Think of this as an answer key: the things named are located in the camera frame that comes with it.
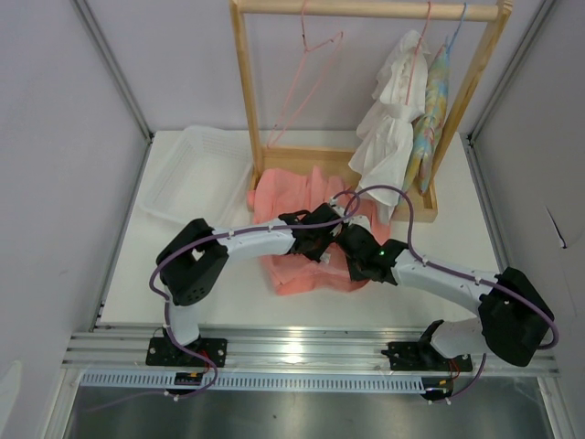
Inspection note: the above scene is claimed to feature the blue wire hanger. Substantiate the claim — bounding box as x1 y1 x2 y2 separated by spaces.
444 3 468 58

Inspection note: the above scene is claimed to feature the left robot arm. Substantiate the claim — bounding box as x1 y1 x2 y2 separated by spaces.
149 203 349 366

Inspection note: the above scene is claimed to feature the wooden clothes rack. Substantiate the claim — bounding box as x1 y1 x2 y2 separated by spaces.
229 1 513 223

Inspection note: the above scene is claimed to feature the aluminium rail frame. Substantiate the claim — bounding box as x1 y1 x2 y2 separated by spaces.
61 325 561 377

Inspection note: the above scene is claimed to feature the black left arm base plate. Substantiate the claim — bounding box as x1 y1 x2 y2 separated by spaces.
145 337 228 368

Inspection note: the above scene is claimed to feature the white plastic basket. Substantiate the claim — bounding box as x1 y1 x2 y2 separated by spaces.
138 125 253 226

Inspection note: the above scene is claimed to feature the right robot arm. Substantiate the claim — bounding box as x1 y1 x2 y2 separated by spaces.
335 224 554 369

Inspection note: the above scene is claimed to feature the pink wire hanger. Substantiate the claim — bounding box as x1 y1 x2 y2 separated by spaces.
266 1 345 148

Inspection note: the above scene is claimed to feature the white slotted cable duct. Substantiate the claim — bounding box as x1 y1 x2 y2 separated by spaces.
80 369 425 394

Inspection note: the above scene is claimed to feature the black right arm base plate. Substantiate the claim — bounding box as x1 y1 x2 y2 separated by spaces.
380 341 473 372

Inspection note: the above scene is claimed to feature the pink hanger with white garment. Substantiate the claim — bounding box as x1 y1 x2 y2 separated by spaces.
405 0 432 105

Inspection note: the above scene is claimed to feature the colourful floral garment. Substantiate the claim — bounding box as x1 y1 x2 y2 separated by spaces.
402 42 451 194

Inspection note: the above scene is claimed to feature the pink skirt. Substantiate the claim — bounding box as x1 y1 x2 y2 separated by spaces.
248 166 390 295

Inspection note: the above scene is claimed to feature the white ruffled garment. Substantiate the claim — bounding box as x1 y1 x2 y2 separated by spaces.
347 29 433 224

